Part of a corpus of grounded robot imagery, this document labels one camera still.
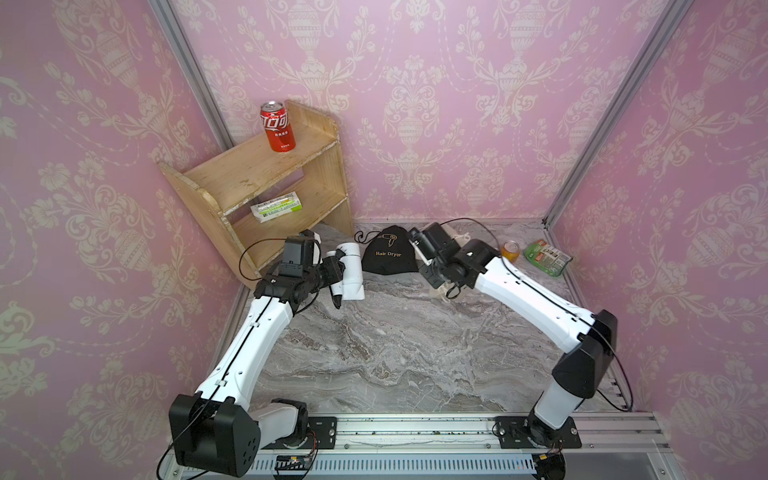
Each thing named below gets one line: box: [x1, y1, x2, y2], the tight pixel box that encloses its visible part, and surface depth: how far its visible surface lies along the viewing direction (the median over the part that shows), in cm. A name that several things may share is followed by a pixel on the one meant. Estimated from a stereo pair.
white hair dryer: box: [326, 242, 365, 309], surface depth 82 cm
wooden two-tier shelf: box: [157, 101, 354, 287], surface depth 83 cm
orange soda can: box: [501, 240, 520, 263], surface depth 102 cm
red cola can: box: [260, 100, 296, 153], surface depth 74 cm
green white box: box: [250, 191, 303, 224], surface depth 93 cm
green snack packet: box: [524, 239, 573, 277], surface depth 110 cm
